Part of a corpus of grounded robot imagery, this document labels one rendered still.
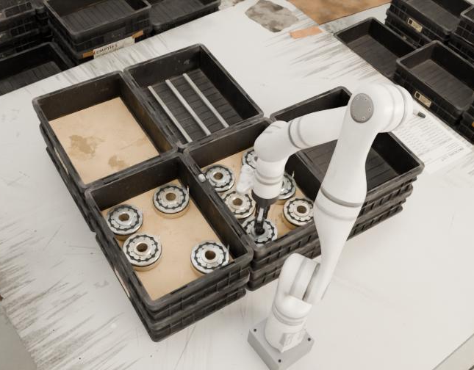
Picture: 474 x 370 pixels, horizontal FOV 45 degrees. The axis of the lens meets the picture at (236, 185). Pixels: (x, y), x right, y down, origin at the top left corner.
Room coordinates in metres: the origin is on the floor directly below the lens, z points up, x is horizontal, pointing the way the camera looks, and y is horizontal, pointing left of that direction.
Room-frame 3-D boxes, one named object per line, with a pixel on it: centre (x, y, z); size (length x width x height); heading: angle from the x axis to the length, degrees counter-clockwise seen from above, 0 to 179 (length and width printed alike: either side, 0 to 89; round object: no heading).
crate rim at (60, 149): (1.17, 0.41, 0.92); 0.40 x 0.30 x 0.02; 37
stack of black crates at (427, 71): (2.13, -0.91, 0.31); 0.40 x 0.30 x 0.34; 42
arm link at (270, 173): (0.93, -0.08, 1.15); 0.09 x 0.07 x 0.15; 150
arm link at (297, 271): (0.65, -0.16, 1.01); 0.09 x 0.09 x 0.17; 69
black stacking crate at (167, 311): (0.85, 0.17, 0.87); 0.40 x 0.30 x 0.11; 37
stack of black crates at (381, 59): (2.43, -0.64, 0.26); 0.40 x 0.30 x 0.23; 42
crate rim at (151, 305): (0.85, 0.17, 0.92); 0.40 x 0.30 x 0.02; 37
